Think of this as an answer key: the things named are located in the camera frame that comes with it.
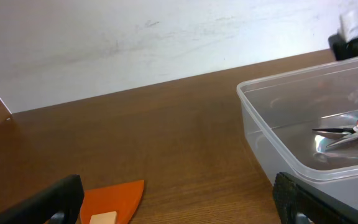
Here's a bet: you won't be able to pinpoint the orange black long-nose pliers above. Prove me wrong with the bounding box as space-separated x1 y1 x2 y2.
312 120 358 150

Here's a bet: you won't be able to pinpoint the right white camera box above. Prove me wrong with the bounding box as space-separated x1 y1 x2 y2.
338 9 358 42

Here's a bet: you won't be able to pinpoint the clear plastic container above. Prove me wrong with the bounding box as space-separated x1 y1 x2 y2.
237 57 358 209

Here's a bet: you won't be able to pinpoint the orange scraper wooden handle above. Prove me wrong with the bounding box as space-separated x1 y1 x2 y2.
80 180 145 224

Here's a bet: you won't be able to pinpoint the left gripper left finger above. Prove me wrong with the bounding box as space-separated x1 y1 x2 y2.
0 174 85 224

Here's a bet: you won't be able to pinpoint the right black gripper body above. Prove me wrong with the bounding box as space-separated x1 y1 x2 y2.
328 34 358 61

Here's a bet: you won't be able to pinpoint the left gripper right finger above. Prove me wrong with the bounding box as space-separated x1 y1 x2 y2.
273 172 358 224

